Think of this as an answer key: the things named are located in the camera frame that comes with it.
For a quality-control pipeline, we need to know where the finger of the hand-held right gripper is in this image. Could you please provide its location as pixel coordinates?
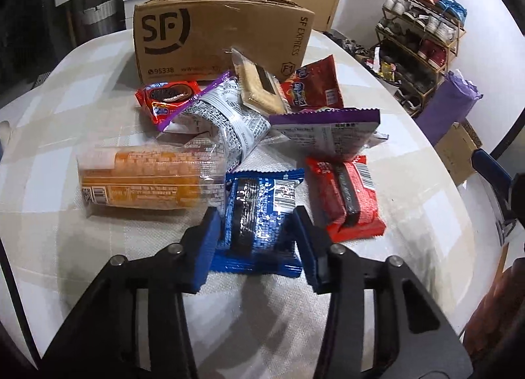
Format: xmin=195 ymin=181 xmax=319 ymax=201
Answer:
xmin=471 ymin=149 xmax=517 ymax=236

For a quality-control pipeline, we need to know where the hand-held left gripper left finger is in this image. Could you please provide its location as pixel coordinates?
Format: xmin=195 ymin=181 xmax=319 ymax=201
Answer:
xmin=39 ymin=207 xmax=224 ymax=379

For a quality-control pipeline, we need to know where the white and grey basket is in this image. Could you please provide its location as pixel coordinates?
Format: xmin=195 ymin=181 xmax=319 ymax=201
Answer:
xmin=77 ymin=0 xmax=124 ymax=37

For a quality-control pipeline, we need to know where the clear sandwich biscuit packet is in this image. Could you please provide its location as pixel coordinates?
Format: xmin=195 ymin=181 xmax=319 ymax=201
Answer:
xmin=230 ymin=47 xmax=292 ymax=114

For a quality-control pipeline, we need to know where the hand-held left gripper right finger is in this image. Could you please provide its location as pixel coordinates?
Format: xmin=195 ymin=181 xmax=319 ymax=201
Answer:
xmin=289 ymin=206 xmax=474 ymax=379

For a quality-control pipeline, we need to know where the purple and white snack bag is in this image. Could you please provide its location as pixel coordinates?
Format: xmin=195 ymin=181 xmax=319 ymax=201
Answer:
xmin=158 ymin=70 xmax=272 ymax=172

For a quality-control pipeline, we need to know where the checked tablecloth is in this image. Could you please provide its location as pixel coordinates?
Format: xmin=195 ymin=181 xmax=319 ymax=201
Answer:
xmin=0 ymin=29 xmax=493 ymax=379

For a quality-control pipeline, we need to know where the purple plastic bag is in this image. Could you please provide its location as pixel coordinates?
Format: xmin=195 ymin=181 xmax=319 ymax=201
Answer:
xmin=414 ymin=70 xmax=483 ymax=146

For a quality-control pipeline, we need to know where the purple-edged snack packet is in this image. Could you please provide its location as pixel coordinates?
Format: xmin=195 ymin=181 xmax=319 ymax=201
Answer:
xmin=268 ymin=107 xmax=388 ymax=162

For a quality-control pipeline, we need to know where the blue cookie packet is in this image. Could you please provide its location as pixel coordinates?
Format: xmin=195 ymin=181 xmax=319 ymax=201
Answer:
xmin=210 ymin=169 xmax=306 ymax=279

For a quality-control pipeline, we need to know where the red chocolate cookie packet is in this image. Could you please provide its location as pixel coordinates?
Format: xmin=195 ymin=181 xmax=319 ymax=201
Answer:
xmin=135 ymin=79 xmax=201 ymax=126

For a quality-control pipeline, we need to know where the shoe rack with shoes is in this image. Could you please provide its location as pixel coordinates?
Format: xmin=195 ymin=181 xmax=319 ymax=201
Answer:
xmin=375 ymin=0 xmax=468 ymax=117

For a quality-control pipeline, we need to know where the dark red chip bag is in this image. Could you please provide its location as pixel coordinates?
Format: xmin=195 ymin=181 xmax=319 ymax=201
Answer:
xmin=281 ymin=54 xmax=344 ymax=110

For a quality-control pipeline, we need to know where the brown cardboard box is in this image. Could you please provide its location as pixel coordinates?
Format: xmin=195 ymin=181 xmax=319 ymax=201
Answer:
xmin=132 ymin=0 xmax=316 ymax=85

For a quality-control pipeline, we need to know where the red wafer packet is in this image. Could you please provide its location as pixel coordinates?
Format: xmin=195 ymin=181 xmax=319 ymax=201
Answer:
xmin=305 ymin=155 xmax=387 ymax=243

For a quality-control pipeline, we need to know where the small cardboard box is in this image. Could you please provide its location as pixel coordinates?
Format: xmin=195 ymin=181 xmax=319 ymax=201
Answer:
xmin=434 ymin=121 xmax=483 ymax=187

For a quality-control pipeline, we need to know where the clear orange snack packet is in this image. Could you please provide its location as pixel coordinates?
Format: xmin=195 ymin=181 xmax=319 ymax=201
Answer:
xmin=77 ymin=135 xmax=228 ymax=220

